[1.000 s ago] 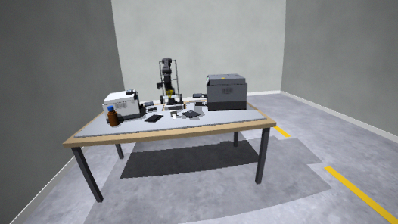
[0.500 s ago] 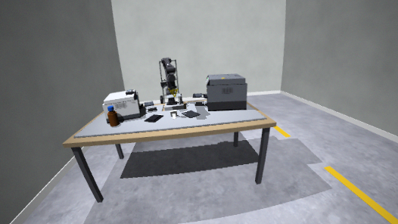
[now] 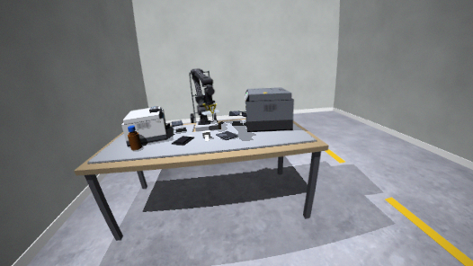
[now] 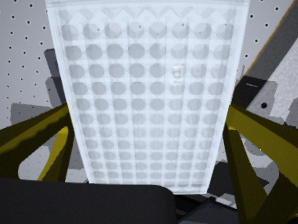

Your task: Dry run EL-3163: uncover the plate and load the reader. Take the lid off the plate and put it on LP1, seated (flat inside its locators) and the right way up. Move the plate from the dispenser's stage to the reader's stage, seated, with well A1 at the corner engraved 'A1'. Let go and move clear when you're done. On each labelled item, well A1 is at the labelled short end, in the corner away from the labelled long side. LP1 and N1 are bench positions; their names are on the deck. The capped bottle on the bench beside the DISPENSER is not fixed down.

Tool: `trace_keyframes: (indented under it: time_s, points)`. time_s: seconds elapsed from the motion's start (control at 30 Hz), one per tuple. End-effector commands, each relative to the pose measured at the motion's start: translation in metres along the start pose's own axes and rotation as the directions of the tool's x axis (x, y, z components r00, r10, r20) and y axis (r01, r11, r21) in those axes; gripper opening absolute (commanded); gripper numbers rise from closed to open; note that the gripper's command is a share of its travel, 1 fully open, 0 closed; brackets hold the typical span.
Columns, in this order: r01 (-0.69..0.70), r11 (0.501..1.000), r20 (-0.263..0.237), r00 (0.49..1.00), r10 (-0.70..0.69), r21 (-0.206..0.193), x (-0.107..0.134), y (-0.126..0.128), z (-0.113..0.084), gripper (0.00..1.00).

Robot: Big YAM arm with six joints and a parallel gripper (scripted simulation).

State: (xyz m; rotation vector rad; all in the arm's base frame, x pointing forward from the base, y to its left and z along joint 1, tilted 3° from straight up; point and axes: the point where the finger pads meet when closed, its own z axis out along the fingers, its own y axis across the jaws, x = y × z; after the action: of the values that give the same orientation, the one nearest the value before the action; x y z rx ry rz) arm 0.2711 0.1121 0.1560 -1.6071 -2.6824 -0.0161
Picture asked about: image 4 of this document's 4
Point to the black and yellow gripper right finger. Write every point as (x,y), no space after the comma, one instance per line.
(279,143)

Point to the white multi-well plate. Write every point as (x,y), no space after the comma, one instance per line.
(144,140)

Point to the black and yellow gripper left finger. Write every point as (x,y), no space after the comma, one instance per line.
(19,141)

